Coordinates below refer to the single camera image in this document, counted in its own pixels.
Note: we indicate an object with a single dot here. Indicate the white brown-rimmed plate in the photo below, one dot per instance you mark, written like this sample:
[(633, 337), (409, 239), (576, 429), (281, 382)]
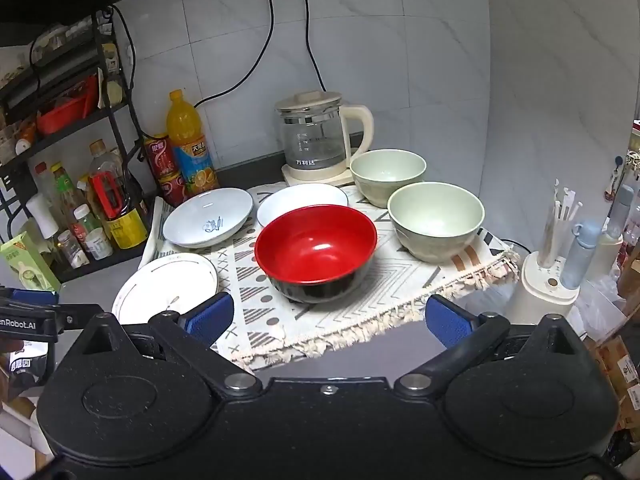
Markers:
[(160, 280)]

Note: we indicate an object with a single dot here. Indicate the white chopstick holder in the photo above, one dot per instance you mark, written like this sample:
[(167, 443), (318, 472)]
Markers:
[(540, 290)]

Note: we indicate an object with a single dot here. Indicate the dark bottle with yellow label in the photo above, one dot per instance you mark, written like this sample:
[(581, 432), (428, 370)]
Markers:
[(127, 225)]

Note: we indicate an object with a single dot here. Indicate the red and black bowl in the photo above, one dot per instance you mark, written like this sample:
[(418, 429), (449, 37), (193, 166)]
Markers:
[(315, 245)]

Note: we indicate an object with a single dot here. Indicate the cardboard boxes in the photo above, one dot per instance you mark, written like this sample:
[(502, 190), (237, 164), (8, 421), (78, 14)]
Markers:
[(615, 365)]

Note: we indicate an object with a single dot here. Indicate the small clear spice jar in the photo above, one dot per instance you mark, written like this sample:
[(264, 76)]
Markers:
[(72, 250)]

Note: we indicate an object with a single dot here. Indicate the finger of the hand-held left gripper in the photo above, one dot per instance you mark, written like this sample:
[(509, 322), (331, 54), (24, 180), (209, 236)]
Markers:
[(35, 296)]

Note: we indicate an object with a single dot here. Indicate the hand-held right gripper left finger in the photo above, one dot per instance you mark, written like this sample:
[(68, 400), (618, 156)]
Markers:
[(209, 318)]

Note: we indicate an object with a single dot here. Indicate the pale blue bottle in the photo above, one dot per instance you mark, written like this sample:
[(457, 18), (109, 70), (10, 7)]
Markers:
[(580, 255)]

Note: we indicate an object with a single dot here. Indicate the orange juice bottle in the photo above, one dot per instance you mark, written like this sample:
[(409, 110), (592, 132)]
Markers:
[(190, 145)]

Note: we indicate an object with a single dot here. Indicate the bundle of wrapped chopsticks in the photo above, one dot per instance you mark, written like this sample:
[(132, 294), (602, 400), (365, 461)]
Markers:
[(555, 225)]

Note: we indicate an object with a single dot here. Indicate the red plastic basket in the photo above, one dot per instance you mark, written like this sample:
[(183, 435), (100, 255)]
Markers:
[(62, 112)]

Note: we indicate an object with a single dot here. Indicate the white plastic bottle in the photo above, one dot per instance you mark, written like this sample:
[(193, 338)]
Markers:
[(42, 215)]

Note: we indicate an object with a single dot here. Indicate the black metal storage rack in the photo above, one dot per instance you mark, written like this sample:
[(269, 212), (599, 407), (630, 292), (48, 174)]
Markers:
[(114, 105)]

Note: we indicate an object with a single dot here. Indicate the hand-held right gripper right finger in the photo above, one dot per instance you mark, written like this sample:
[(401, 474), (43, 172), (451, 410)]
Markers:
[(450, 322)]

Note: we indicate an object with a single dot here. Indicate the cream kettle base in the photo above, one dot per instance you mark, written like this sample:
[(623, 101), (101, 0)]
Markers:
[(320, 180)]

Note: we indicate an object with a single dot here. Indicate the large white blue-print plate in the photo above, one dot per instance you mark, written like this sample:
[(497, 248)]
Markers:
[(200, 210)]

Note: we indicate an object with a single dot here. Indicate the small red-label bottle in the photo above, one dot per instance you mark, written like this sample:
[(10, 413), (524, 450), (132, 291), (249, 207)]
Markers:
[(86, 222)]

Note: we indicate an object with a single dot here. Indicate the green cardboard box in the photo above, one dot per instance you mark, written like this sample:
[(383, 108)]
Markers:
[(27, 262)]

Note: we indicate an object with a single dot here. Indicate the white labelled jar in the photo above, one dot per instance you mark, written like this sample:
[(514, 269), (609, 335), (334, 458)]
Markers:
[(98, 244)]

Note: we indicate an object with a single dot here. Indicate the small white blue-print plate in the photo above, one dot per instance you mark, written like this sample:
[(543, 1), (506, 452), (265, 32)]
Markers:
[(300, 197)]

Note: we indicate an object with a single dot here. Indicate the red drink can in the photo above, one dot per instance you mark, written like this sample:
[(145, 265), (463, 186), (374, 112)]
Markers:
[(159, 155), (174, 189)]

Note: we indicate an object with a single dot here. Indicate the patterned fringed table mat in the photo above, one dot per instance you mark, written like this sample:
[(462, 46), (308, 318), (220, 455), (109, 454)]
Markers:
[(400, 280)]

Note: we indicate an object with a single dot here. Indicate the white cylindrical container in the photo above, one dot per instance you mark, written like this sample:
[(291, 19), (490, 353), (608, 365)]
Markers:
[(607, 255)]

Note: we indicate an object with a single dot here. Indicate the clear oil bottle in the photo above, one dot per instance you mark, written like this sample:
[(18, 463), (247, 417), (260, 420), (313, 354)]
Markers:
[(102, 160)]

